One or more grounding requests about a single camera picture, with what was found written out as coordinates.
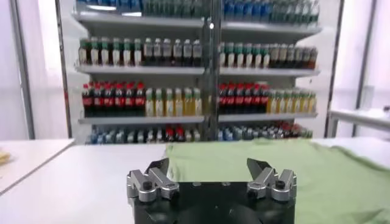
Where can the grey wall frame post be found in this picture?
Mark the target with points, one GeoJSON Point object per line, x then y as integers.
{"type": "Point", "coordinates": [22, 76]}
{"type": "Point", "coordinates": [363, 76]}

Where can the metal beverage shelf unit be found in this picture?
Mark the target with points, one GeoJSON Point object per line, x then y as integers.
{"type": "Point", "coordinates": [268, 72]}
{"type": "Point", "coordinates": [137, 70]}

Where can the blue water bottle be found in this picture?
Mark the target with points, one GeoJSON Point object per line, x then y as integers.
{"type": "Point", "coordinates": [94, 136]}
{"type": "Point", "coordinates": [221, 133]}
{"type": "Point", "coordinates": [228, 133]}

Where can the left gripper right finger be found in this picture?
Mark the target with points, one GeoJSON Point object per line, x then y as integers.
{"type": "Point", "coordinates": [281, 182]}

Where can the dark bottle beige label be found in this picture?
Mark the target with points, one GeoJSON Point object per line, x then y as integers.
{"type": "Point", "coordinates": [274, 56]}
{"type": "Point", "coordinates": [282, 56]}

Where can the small red-cap cola bottle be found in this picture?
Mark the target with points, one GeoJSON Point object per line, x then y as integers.
{"type": "Point", "coordinates": [169, 136]}
{"type": "Point", "coordinates": [285, 133]}
{"type": "Point", "coordinates": [179, 136]}
{"type": "Point", "coordinates": [294, 133]}

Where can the light green t-shirt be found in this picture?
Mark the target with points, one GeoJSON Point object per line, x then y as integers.
{"type": "Point", "coordinates": [320, 182]}

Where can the white metal-frame table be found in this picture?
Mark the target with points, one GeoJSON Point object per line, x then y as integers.
{"type": "Point", "coordinates": [359, 117]}

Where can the green-cap white-label bottle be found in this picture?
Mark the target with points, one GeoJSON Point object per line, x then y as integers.
{"type": "Point", "coordinates": [222, 58]}
{"type": "Point", "coordinates": [248, 58]}
{"type": "Point", "coordinates": [83, 54]}
{"type": "Point", "coordinates": [126, 54]}
{"type": "Point", "coordinates": [266, 58]}
{"type": "Point", "coordinates": [115, 54]}
{"type": "Point", "coordinates": [104, 54]}
{"type": "Point", "coordinates": [257, 58]}
{"type": "Point", "coordinates": [137, 54]}
{"type": "Point", "coordinates": [239, 58]}
{"type": "Point", "coordinates": [94, 54]}
{"type": "Point", "coordinates": [230, 58]}

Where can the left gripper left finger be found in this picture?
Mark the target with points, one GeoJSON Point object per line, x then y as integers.
{"type": "Point", "coordinates": [146, 182]}

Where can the dark bottle white label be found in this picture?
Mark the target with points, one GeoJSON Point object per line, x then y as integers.
{"type": "Point", "coordinates": [312, 56]}
{"type": "Point", "coordinates": [187, 51]}
{"type": "Point", "coordinates": [197, 51]}
{"type": "Point", "coordinates": [305, 56]}
{"type": "Point", "coordinates": [177, 51]}
{"type": "Point", "coordinates": [290, 56]}
{"type": "Point", "coordinates": [166, 51]}
{"type": "Point", "coordinates": [148, 51]}
{"type": "Point", "coordinates": [157, 51]}
{"type": "Point", "coordinates": [298, 56]}

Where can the small dark white-label bottle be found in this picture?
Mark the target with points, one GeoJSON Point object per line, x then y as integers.
{"type": "Point", "coordinates": [159, 136]}
{"type": "Point", "coordinates": [131, 136]}
{"type": "Point", "coordinates": [150, 136]}
{"type": "Point", "coordinates": [260, 133]}
{"type": "Point", "coordinates": [140, 136]}
{"type": "Point", "coordinates": [275, 133]}
{"type": "Point", "coordinates": [268, 133]}
{"type": "Point", "coordinates": [253, 133]}

